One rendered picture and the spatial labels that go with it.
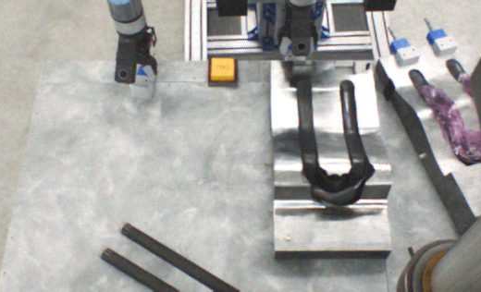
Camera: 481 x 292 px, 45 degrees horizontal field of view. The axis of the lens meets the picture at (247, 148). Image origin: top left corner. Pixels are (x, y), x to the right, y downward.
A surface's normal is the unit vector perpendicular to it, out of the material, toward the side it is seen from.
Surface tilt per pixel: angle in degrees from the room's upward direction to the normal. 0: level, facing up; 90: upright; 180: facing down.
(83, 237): 0
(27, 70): 0
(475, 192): 0
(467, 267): 90
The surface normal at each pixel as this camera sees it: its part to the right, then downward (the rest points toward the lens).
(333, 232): 0.00, -0.48
